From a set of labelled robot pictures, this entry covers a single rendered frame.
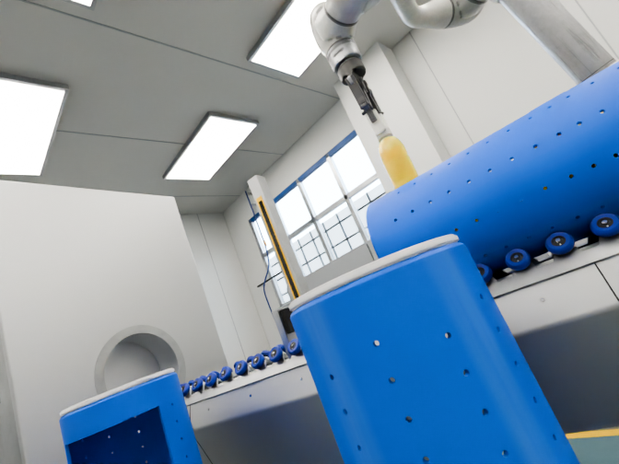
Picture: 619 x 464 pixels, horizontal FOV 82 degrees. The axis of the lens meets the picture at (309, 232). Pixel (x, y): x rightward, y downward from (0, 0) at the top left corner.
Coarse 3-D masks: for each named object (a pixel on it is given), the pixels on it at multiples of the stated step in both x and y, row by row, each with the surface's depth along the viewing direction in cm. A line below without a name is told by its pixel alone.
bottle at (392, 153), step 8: (384, 136) 95; (392, 136) 94; (384, 144) 94; (392, 144) 93; (400, 144) 93; (384, 152) 93; (392, 152) 92; (400, 152) 92; (384, 160) 94; (392, 160) 92; (400, 160) 91; (408, 160) 92; (392, 168) 92; (400, 168) 91; (408, 168) 91; (392, 176) 93; (400, 176) 91; (408, 176) 90; (416, 176) 91; (392, 184) 94; (400, 184) 91
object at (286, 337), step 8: (272, 312) 111; (280, 312) 110; (288, 312) 111; (280, 320) 109; (288, 320) 109; (280, 328) 109; (288, 328) 108; (280, 336) 109; (288, 336) 108; (296, 336) 111
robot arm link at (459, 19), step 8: (456, 0) 121; (464, 0) 119; (472, 0) 119; (456, 8) 121; (464, 8) 121; (472, 8) 121; (480, 8) 123; (456, 16) 123; (464, 16) 123; (472, 16) 125; (456, 24) 126; (464, 24) 129
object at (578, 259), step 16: (608, 240) 63; (560, 256) 67; (576, 256) 65; (592, 256) 63; (608, 256) 62; (512, 272) 71; (528, 272) 69; (544, 272) 67; (560, 272) 65; (496, 288) 72; (512, 288) 70; (272, 368) 103; (288, 368) 98; (224, 384) 114; (240, 384) 108; (192, 400) 121
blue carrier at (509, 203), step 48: (576, 96) 66; (480, 144) 76; (528, 144) 68; (576, 144) 63; (432, 192) 77; (480, 192) 71; (528, 192) 67; (576, 192) 64; (384, 240) 82; (480, 240) 72; (528, 240) 70; (576, 240) 72
